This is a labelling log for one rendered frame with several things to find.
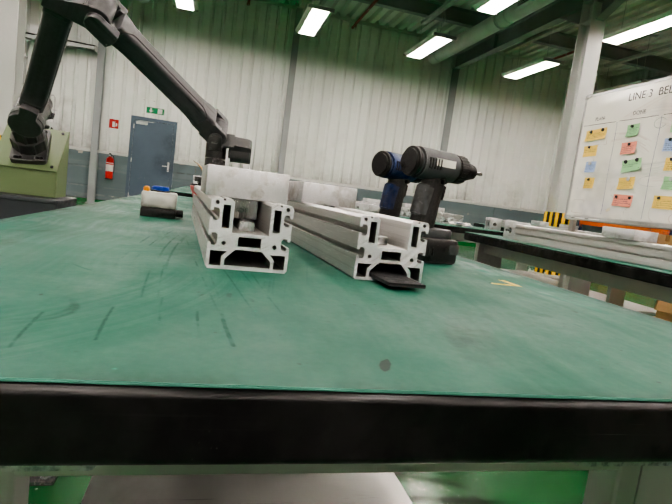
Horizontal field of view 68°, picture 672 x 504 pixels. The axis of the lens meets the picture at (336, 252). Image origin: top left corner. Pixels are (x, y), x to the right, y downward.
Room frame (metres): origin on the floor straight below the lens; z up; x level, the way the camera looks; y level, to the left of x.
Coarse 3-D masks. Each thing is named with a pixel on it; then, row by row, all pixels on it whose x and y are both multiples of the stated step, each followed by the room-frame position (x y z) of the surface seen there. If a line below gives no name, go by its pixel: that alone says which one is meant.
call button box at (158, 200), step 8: (144, 192) 1.16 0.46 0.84; (152, 192) 1.16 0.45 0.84; (160, 192) 1.17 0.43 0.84; (168, 192) 1.20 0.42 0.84; (144, 200) 1.16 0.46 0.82; (152, 200) 1.16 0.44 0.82; (160, 200) 1.17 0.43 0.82; (168, 200) 1.17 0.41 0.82; (176, 200) 1.18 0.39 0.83; (144, 208) 1.16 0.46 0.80; (152, 208) 1.16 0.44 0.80; (160, 208) 1.17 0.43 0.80; (168, 208) 1.17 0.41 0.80; (152, 216) 1.16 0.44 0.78; (160, 216) 1.17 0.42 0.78; (168, 216) 1.18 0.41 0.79; (176, 216) 1.21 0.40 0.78
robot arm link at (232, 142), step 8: (216, 136) 1.32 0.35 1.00; (232, 136) 1.40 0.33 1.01; (208, 144) 1.34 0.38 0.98; (216, 144) 1.35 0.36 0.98; (224, 144) 1.37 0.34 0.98; (232, 144) 1.38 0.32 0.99; (240, 144) 1.39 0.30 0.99; (248, 144) 1.40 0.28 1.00; (232, 152) 1.39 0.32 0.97; (240, 152) 1.40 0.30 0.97; (248, 152) 1.40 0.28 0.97; (232, 160) 1.41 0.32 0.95; (240, 160) 1.41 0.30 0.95; (248, 160) 1.41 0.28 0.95
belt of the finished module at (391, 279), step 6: (378, 264) 0.76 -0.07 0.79; (372, 270) 0.68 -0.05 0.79; (378, 270) 0.69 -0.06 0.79; (384, 270) 0.70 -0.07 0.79; (390, 270) 0.70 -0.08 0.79; (372, 276) 0.65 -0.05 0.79; (378, 276) 0.63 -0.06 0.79; (384, 276) 0.64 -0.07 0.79; (390, 276) 0.65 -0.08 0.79; (396, 276) 0.65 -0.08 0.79; (402, 276) 0.66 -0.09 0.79; (384, 282) 0.61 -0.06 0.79; (390, 282) 0.60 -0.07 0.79; (396, 282) 0.60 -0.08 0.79; (402, 282) 0.61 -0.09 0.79; (408, 282) 0.61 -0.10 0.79; (414, 282) 0.62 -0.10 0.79
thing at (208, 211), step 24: (192, 216) 1.23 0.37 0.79; (216, 216) 0.62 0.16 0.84; (264, 216) 0.65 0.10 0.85; (288, 216) 0.63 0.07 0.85; (216, 240) 0.60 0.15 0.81; (240, 240) 0.66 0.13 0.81; (264, 240) 0.61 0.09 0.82; (288, 240) 0.62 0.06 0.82; (216, 264) 0.59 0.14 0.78; (240, 264) 0.61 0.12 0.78; (264, 264) 0.64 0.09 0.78
